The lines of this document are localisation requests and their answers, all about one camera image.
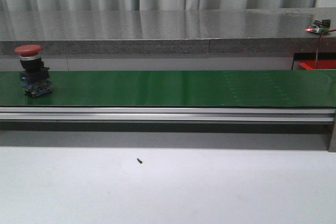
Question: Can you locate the red mushroom push button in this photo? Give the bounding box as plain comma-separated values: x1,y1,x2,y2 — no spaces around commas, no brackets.
14,44,52,98

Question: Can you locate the green conveyor belt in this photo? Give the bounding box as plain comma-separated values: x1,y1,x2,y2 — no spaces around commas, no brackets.
1,70,335,108

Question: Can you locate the grey stone counter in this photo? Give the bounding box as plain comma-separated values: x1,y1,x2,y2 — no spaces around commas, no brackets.
1,7,335,55

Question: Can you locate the red plastic tray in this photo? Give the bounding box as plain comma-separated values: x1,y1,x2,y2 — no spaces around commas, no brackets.
299,59,336,70

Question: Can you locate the small green circuit board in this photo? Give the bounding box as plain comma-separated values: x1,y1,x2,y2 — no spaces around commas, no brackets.
305,19,331,34

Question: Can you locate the red black wire pair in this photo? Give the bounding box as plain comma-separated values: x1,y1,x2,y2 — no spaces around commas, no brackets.
313,27,336,70

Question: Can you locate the aluminium conveyor frame rail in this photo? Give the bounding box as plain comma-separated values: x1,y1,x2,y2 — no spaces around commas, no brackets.
1,107,335,123

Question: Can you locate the grey metal support bracket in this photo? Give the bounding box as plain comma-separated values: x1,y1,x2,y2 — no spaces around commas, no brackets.
324,114,336,153

